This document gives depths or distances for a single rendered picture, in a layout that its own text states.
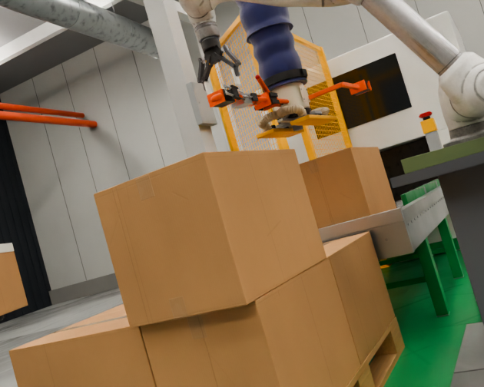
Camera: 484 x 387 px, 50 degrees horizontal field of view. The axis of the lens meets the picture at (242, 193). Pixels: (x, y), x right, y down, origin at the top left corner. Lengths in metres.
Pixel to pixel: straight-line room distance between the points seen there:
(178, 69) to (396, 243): 2.03
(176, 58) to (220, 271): 2.61
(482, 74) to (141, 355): 1.37
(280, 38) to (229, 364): 1.62
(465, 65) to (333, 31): 10.03
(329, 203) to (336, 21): 9.47
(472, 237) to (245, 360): 1.04
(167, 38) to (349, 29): 8.26
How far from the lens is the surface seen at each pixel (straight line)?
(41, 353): 1.92
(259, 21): 2.61
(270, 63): 2.55
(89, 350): 1.76
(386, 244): 2.51
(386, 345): 2.43
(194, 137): 3.67
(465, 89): 1.89
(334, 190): 2.61
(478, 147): 1.98
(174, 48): 3.82
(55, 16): 9.44
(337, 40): 11.82
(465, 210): 2.08
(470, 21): 11.59
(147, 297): 1.50
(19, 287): 3.51
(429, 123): 3.00
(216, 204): 1.32
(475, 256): 2.11
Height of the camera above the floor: 0.75
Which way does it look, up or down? 3 degrees up
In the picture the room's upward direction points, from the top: 16 degrees counter-clockwise
